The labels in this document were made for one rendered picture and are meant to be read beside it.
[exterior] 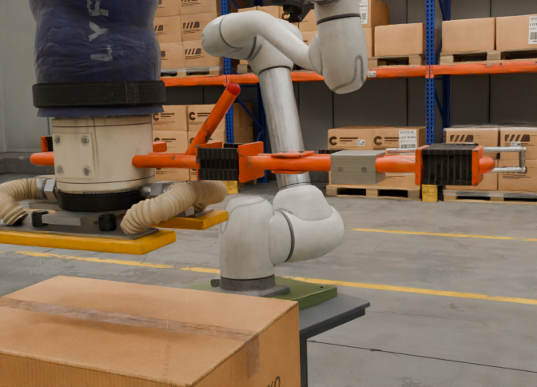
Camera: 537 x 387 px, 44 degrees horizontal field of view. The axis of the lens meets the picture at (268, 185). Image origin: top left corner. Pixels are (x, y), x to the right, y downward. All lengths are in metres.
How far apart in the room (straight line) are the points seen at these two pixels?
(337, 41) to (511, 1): 7.96
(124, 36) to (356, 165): 0.43
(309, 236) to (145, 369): 0.96
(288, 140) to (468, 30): 6.28
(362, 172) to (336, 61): 0.59
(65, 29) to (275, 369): 0.68
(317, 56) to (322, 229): 0.58
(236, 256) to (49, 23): 0.91
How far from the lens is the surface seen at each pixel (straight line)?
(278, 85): 2.04
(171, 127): 9.65
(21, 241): 1.18
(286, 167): 1.02
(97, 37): 1.12
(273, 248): 1.85
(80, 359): 1.11
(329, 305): 1.90
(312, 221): 1.92
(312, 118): 10.04
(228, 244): 1.83
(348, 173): 0.98
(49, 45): 1.15
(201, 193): 1.13
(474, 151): 0.93
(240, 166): 1.04
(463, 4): 9.51
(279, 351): 1.25
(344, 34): 1.53
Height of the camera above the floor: 1.34
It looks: 8 degrees down
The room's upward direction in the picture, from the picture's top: 2 degrees counter-clockwise
